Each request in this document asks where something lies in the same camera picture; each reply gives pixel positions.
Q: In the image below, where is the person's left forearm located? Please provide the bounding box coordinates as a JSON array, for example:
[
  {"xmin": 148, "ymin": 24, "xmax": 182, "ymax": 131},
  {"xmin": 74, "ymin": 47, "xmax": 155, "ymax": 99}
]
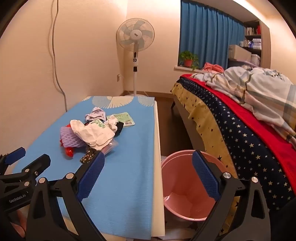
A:
[{"xmin": 10, "ymin": 209, "xmax": 27, "ymax": 238}]

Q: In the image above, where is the red blanket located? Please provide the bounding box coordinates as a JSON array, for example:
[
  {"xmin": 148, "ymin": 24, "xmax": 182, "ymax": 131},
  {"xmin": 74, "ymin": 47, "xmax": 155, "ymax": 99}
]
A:
[{"xmin": 180, "ymin": 74, "xmax": 296, "ymax": 186}]

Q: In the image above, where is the blue curtain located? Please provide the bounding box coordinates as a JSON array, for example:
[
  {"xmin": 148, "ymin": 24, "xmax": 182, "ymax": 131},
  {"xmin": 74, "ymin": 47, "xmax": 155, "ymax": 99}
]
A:
[{"xmin": 180, "ymin": 1, "xmax": 245, "ymax": 70}]

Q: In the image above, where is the potted green plant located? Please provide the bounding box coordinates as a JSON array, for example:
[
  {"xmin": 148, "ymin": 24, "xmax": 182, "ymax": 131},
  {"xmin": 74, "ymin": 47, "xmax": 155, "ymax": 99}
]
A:
[{"xmin": 179, "ymin": 50, "xmax": 200, "ymax": 70}]

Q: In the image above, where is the stack of white containers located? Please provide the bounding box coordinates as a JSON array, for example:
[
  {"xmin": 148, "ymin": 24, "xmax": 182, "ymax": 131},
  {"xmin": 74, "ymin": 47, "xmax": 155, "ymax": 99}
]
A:
[{"xmin": 239, "ymin": 38, "xmax": 262, "ymax": 49}]

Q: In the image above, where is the white standing fan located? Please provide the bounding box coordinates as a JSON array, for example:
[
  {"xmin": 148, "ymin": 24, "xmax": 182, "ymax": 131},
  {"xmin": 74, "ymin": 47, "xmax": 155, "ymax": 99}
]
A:
[{"xmin": 116, "ymin": 17, "xmax": 155, "ymax": 96}]

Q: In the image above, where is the pink cloth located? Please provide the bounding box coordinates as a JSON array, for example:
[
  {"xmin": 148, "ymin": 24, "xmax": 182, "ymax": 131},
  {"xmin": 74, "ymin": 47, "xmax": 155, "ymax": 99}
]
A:
[{"xmin": 202, "ymin": 62, "xmax": 224, "ymax": 73}]

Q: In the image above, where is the grey wall cable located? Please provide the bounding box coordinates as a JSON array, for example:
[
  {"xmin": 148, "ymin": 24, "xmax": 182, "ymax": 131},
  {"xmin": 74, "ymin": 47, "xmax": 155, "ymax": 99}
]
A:
[{"xmin": 50, "ymin": 0, "xmax": 68, "ymax": 112}]

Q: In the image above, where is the grey bed frame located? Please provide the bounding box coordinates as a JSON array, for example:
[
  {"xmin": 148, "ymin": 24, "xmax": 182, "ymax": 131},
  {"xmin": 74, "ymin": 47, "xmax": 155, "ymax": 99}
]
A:
[{"xmin": 172, "ymin": 94, "xmax": 202, "ymax": 150}]

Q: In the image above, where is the cardboard box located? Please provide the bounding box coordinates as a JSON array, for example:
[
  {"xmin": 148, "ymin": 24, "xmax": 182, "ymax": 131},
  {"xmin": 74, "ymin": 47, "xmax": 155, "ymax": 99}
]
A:
[{"xmin": 228, "ymin": 44, "xmax": 252, "ymax": 61}]

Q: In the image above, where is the purple foam fruit net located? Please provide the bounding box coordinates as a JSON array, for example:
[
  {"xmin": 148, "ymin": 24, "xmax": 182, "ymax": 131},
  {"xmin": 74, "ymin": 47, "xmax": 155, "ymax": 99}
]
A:
[{"xmin": 60, "ymin": 126, "xmax": 86, "ymax": 149}]

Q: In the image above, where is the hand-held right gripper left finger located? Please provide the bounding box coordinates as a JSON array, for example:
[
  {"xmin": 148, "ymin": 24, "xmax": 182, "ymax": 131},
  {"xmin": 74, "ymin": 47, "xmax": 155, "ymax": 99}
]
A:
[{"xmin": 25, "ymin": 151, "xmax": 105, "ymax": 241}]

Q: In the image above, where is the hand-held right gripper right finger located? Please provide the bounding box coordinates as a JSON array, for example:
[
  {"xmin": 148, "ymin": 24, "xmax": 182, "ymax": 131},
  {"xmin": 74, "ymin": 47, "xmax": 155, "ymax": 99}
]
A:
[{"xmin": 191, "ymin": 150, "xmax": 271, "ymax": 241}]

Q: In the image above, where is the printed paper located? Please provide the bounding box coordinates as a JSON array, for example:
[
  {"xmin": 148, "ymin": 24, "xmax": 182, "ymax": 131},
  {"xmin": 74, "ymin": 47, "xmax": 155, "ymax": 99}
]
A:
[{"xmin": 84, "ymin": 107, "xmax": 105, "ymax": 122}]

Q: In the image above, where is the white tissue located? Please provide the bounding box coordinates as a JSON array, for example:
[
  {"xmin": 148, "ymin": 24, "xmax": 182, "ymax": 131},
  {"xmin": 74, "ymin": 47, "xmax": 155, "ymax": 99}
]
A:
[{"xmin": 105, "ymin": 115, "xmax": 119, "ymax": 132}]

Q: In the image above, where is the wooden bookshelf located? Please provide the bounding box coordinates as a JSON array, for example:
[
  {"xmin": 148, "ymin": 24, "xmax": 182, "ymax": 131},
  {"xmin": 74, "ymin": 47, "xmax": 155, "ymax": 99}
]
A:
[{"xmin": 243, "ymin": 20, "xmax": 271, "ymax": 67}]

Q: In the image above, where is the blue fan-print tablecloth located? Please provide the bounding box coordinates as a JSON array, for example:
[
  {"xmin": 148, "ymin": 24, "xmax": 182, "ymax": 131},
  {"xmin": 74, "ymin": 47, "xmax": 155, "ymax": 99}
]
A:
[{"xmin": 13, "ymin": 95, "xmax": 156, "ymax": 240}]

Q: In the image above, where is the green snack packet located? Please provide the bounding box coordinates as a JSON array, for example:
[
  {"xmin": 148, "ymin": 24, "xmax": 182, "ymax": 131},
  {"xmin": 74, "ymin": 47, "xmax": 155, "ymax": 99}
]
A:
[{"xmin": 109, "ymin": 112, "xmax": 136, "ymax": 127}]

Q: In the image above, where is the plaid quilt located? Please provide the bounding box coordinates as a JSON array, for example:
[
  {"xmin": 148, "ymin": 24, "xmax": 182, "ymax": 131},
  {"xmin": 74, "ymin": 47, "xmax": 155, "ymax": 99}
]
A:
[{"xmin": 192, "ymin": 66, "xmax": 296, "ymax": 147}]

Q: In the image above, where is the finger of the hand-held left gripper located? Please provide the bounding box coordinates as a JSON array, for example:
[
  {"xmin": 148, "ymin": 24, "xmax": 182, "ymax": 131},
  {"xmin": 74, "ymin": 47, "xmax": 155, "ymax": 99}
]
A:
[
  {"xmin": 0, "ymin": 146, "xmax": 26, "ymax": 173},
  {"xmin": 0, "ymin": 154, "xmax": 51, "ymax": 186}
]

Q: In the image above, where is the pink plastic bin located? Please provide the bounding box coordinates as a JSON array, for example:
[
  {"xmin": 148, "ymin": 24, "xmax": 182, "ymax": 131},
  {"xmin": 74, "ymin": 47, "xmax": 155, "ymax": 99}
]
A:
[{"xmin": 161, "ymin": 150, "xmax": 232, "ymax": 222}]

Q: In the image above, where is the white printed cardboard sheet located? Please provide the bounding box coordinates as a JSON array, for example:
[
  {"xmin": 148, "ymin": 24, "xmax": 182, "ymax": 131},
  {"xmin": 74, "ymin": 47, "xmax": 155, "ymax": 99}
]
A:
[{"xmin": 165, "ymin": 218, "xmax": 199, "ymax": 238}]

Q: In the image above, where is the red plastic wrapper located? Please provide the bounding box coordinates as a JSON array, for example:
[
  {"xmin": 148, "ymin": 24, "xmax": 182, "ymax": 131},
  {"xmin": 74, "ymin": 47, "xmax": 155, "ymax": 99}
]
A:
[{"xmin": 60, "ymin": 124, "xmax": 75, "ymax": 158}]

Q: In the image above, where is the dark storage box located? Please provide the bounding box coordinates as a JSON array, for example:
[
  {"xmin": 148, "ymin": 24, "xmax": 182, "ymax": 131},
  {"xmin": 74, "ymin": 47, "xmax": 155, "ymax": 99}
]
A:
[{"xmin": 228, "ymin": 58, "xmax": 252, "ymax": 69}]

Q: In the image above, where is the black floral wrapper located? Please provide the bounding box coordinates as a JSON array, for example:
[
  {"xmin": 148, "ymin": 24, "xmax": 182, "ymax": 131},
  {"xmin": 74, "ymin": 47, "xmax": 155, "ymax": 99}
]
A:
[{"xmin": 80, "ymin": 147, "xmax": 96, "ymax": 164}]

